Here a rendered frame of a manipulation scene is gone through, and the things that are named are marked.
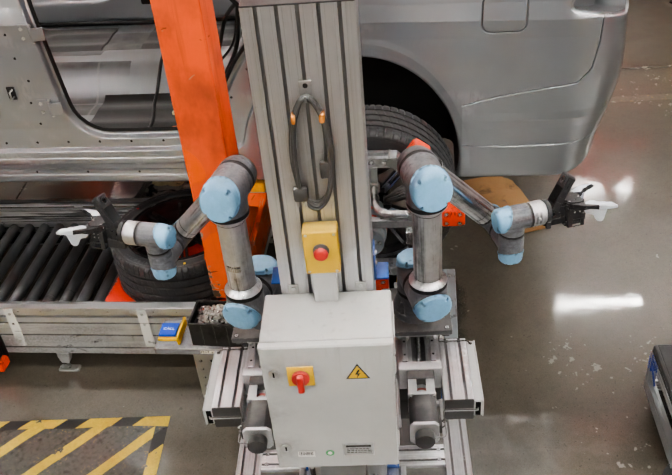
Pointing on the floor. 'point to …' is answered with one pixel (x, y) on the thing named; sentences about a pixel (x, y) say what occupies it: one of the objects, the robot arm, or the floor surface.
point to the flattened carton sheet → (500, 193)
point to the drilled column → (203, 370)
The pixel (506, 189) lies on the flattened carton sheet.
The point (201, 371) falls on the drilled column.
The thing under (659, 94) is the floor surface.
